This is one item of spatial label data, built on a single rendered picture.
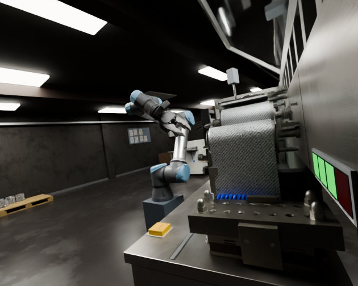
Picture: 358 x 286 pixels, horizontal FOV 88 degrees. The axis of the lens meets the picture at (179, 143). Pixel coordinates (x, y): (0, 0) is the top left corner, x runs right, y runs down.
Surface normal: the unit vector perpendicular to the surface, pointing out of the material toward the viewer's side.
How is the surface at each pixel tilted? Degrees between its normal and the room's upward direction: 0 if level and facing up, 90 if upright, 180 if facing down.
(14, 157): 90
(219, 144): 90
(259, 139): 90
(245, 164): 90
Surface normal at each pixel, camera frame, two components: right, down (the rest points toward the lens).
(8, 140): 0.77, -0.09
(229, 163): -0.45, 0.08
